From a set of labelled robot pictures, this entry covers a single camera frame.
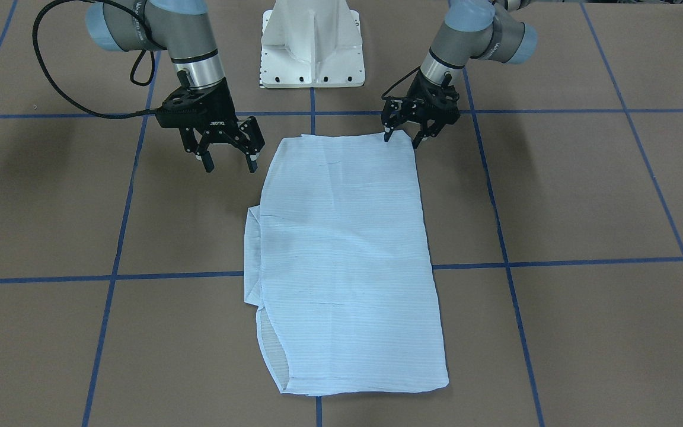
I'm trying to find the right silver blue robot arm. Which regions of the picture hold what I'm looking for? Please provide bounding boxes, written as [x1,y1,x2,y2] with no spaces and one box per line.
[31,1,265,173]

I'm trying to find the light blue button shirt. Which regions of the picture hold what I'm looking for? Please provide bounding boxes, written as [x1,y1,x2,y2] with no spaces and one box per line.
[244,130,449,397]

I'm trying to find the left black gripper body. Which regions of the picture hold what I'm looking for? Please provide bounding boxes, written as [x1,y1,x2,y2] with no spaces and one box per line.
[382,70,461,133]

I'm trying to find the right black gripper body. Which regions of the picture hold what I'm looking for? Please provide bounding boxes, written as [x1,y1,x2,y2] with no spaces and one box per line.
[155,81,239,146]

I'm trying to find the white camera mast with base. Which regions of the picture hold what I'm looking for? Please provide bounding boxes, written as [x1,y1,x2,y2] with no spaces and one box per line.
[258,1,366,89]

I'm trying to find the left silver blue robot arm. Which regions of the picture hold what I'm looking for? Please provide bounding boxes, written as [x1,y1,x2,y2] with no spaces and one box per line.
[381,1,538,149]

